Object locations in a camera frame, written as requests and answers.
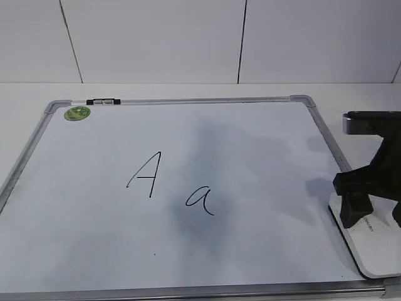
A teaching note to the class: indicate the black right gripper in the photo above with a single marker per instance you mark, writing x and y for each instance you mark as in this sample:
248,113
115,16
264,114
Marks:
380,178

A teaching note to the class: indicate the white whiteboard eraser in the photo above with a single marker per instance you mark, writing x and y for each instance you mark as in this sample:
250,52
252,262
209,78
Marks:
374,241

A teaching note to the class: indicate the white board with aluminium frame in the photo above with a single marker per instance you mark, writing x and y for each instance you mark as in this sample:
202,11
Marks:
179,199

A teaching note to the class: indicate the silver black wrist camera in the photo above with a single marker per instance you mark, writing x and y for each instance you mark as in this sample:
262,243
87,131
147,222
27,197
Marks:
381,123

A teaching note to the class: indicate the green round magnet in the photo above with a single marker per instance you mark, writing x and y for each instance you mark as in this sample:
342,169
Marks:
77,113

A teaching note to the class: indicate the black and clear frame clip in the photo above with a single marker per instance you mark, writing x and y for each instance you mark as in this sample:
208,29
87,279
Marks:
103,101

